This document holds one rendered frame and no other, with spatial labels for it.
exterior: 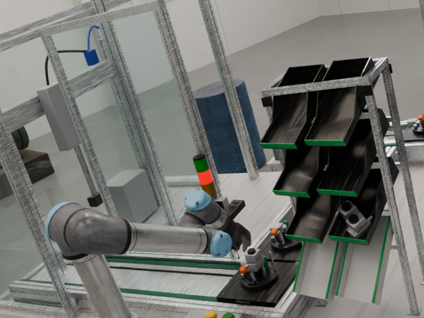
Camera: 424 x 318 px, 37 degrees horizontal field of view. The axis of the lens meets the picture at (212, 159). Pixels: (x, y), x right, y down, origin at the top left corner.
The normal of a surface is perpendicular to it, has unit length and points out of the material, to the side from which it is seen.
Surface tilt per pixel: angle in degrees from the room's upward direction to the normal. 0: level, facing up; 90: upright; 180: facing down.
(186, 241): 87
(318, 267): 45
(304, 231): 25
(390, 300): 0
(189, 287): 0
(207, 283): 0
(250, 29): 90
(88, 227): 52
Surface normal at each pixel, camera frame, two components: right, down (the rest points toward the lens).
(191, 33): 0.55, 0.13
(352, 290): -0.65, -0.34
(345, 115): -0.52, -0.64
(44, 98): -0.50, 0.43
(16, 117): 0.82, -0.04
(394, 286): -0.28, -0.90
